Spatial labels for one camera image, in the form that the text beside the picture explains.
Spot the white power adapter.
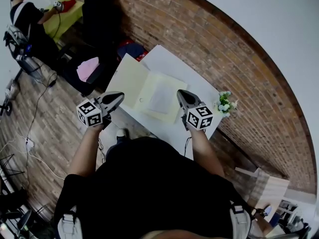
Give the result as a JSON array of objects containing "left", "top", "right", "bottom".
[{"left": 24, "top": 137, "right": 35, "bottom": 151}]

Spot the person's white shoe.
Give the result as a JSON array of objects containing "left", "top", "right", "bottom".
[{"left": 115, "top": 128, "right": 128, "bottom": 141}]

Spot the black floor cable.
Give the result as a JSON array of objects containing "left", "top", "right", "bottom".
[{"left": 25, "top": 71, "right": 58, "bottom": 144}]

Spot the white left shoulder strap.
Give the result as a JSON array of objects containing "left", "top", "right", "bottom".
[{"left": 57, "top": 206, "right": 83, "bottom": 239}]

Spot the white wooden cabinet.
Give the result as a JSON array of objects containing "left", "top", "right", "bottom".
[{"left": 235, "top": 166, "right": 291, "bottom": 210}]

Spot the person's black shirt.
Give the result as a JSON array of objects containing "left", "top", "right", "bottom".
[{"left": 53, "top": 136, "right": 253, "bottom": 239}]

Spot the cream paper folder item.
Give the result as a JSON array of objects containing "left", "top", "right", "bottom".
[{"left": 105, "top": 53, "right": 189, "bottom": 124}]

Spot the white shoulder strap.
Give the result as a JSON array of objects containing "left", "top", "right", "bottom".
[
  {"left": 57, "top": 206, "right": 83, "bottom": 239},
  {"left": 228, "top": 200, "right": 252, "bottom": 239}
]

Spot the black tripod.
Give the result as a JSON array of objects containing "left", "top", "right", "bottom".
[{"left": 0, "top": 153, "right": 25, "bottom": 184}]

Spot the person's left forearm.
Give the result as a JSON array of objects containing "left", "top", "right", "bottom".
[{"left": 68, "top": 123, "right": 104, "bottom": 178}]

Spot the pink cloth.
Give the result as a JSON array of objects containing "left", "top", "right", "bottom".
[{"left": 76, "top": 57, "right": 100, "bottom": 83}]

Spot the person's right forearm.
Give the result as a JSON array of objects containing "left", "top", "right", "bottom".
[{"left": 187, "top": 125, "right": 225, "bottom": 178}]

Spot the yellow-green tablecloth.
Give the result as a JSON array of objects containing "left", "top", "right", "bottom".
[{"left": 42, "top": 0, "right": 85, "bottom": 44}]

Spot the black office chair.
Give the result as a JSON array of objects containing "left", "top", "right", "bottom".
[{"left": 61, "top": 0, "right": 132, "bottom": 97}]

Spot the red cloth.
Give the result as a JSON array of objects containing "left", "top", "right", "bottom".
[{"left": 61, "top": 0, "right": 77, "bottom": 10}]

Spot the grey machine on stand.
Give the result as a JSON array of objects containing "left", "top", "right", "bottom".
[{"left": 2, "top": 24, "right": 43, "bottom": 81}]

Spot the white floor cable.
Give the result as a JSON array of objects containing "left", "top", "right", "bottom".
[{"left": 0, "top": 139, "right": 66, "bottom": 181}]

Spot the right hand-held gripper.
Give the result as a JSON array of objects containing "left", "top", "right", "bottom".
[{"left": 176, "top": 89, "right": 214, "bottom": 132}]

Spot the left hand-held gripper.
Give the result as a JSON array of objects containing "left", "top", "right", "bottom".
[{"left": 76, "top": 91, "right": 125, "bottom": 128}]

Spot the red and blue bag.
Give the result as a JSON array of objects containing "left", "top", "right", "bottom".
[{"left": 116, "top": 39, "right": 150, "bottom": 62}]

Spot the white right shoulder strap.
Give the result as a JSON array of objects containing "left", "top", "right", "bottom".
[{"left": 228, "top": 200, "right": 252, "bottom": 239}]

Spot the white paper sheet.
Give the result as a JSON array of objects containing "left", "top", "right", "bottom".
[{"left": 147, "top": 83, "right": 175, "bottom": 115}]

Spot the small white flower plant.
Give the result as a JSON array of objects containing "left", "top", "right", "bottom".
[{"left": 214, "top": 91, "right": 239, "bottom": 119}]

